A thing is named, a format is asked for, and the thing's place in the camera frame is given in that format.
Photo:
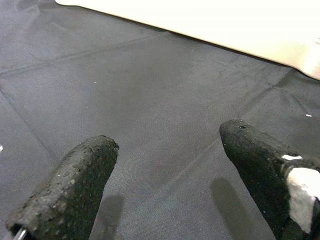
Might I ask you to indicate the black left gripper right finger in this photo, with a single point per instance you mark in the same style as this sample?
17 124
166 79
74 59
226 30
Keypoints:
257 160

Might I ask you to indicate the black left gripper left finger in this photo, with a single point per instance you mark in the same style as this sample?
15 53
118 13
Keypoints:
65 190

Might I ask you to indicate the white plastic table top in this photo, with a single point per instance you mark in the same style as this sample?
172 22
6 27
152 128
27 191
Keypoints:
225 22

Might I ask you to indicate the black tablecloth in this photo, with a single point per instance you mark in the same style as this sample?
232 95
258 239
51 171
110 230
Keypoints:
137 95

